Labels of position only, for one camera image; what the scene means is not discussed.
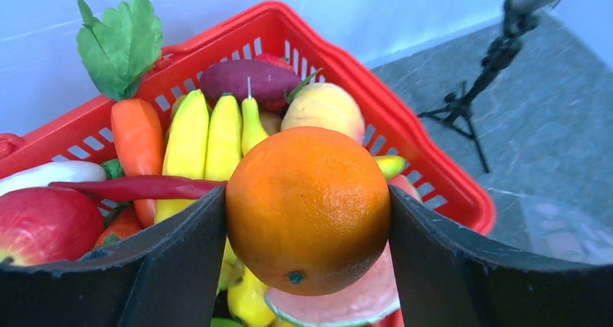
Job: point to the purple toy sweet potato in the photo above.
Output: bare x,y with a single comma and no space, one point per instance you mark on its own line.
266,82

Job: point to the clear zip top bag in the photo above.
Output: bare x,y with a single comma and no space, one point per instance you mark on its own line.
550,227

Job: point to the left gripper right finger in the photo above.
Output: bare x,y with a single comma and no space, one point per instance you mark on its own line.
449,275

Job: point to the yellow toy banana bunch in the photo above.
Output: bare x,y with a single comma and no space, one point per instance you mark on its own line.
202,144

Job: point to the toy carrot with leaves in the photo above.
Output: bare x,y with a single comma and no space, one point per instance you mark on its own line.
117,50

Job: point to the long red toy chili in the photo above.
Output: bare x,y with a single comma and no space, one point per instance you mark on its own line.
155,187

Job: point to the toy watermelon slice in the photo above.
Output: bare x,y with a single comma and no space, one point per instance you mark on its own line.
372,301

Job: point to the red toy apple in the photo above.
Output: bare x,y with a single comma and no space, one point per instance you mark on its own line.
46,224

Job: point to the toy peach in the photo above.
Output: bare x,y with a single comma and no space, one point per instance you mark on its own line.
326,105

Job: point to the toy orange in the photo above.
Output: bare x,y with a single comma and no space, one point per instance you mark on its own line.
308,211

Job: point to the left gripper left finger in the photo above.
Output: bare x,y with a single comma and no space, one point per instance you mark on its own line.
165,275

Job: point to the red plastic basket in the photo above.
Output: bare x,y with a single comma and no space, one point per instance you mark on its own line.
274,27

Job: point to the black tripod stand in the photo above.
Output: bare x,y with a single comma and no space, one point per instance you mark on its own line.
457,113

